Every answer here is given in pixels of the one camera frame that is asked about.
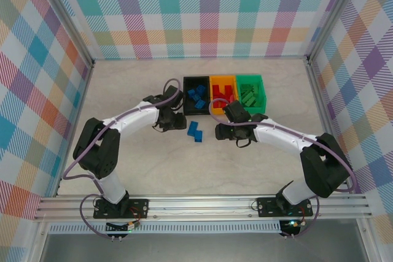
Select orange plastic bin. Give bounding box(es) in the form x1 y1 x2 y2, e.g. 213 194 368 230
209 75 239 116

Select aluminium frame leg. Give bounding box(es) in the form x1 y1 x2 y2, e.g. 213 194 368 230
29 220 49 262
357 218 378 262

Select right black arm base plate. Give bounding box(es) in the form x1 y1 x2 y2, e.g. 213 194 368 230
256 196 314 217

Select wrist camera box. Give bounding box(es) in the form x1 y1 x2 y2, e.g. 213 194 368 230
225 100 250 121
163 85 185 112

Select green plastic bin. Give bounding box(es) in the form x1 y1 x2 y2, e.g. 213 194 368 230
235 73 267 115

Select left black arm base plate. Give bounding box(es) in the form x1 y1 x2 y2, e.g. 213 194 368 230
93 199 150 220

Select white slotted cable duct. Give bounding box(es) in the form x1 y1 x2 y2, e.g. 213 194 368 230
48 220 282 234

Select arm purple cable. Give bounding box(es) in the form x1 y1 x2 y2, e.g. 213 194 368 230
208 98 357 240
63 78 182 240

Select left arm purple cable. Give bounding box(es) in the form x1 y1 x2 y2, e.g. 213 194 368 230
63 78 182 240

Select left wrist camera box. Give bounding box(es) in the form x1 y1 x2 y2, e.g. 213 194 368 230
163 85 185 112

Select black plastic bin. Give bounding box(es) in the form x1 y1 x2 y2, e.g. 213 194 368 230
183 75 212 117

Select thin aluminium frame rail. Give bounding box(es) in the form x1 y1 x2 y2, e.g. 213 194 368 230
91 55 311 62

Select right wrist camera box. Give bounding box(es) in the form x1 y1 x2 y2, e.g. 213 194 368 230
225 100 250 121

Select aluminium mounting rail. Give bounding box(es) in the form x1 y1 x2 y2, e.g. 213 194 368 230
33 193 373 222

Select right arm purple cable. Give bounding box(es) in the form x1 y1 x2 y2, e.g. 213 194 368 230
208 98 357 240

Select small black electronics board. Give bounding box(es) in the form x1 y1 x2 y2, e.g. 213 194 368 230
106 221 142 233
281 219 300 232

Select aluminium frame post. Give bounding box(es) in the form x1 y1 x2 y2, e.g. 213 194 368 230
36 0 95 68
306 0 366 65

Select aluminium side rail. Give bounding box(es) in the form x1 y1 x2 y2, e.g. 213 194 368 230
305 56 354 197
54 61 96 198

